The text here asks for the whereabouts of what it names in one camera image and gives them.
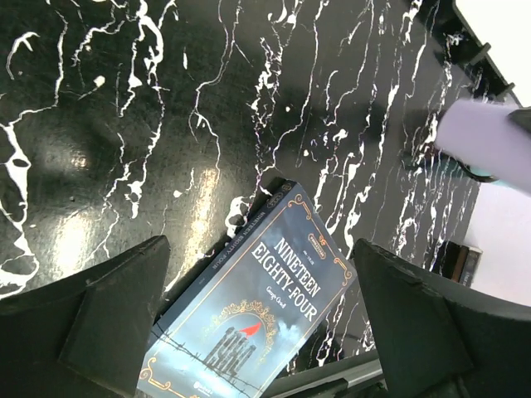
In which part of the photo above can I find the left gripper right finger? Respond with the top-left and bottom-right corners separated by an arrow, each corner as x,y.
353,239 -> 530,397

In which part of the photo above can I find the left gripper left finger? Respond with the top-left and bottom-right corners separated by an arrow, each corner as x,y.
1,235 -> 170,397

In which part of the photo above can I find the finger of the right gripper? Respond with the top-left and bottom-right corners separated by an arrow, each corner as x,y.
508,107 -> 531,133

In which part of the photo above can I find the purple plastic cup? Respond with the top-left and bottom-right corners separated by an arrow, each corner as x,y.
435,99 -> 530,194

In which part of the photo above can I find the pink ceramic mug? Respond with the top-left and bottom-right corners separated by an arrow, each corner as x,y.
456,160 -> 499,183

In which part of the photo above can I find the light blue mug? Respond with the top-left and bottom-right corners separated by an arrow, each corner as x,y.
493,179 -> 515,189

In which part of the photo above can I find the Tale of Two Cities book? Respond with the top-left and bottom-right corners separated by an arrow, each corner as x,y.
436,241 -> 483,287

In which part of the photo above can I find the Nineteen Eighty-Four book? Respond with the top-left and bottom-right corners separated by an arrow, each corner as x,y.
138,181 -> 355,397

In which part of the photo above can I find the black marble pattern mat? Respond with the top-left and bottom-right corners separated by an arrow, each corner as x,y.
0,0 -> 524,374

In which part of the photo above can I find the white whiteboard black frame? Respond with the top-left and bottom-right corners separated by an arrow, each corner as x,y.
455,0 -> 530,107

